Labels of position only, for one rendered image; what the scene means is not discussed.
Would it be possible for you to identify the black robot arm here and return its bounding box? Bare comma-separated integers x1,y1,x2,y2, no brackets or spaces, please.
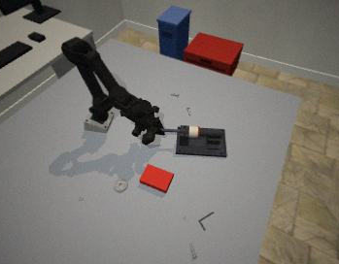
61,37,153,124

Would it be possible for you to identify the grey flat washer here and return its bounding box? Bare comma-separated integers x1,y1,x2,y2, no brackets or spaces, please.
114,179,128,192

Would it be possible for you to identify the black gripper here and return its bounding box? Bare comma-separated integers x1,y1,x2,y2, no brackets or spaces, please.
135,106,165,145

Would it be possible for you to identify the red rectangular block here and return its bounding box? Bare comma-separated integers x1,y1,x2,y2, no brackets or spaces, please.
139,164,174,193

